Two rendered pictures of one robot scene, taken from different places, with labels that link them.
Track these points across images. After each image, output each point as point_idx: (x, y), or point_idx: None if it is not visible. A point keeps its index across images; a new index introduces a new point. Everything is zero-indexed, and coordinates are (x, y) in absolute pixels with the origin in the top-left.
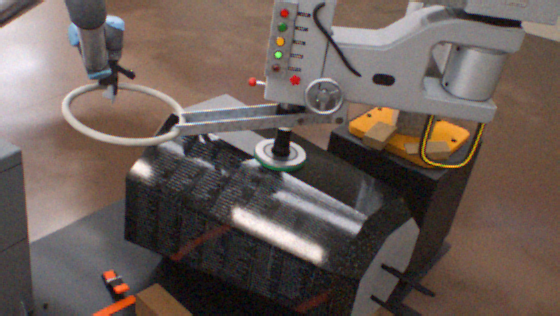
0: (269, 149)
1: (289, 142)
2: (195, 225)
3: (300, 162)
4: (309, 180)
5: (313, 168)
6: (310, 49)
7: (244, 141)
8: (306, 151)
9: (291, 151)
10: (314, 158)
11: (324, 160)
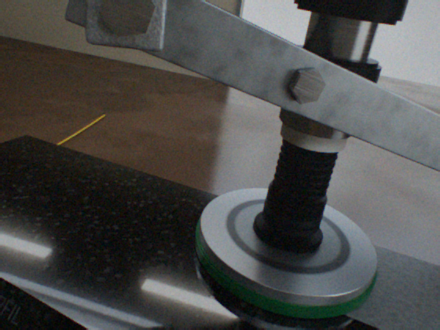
0: (323, 232)
1: (271, 185)
2: None
3: (208, 204)
4: (166, 189)
5: (162, 228)
6: None
7: (435, 292)
8: (207, 306)
9: (256, 240)
10: (166, 273)
11: (123, 275)
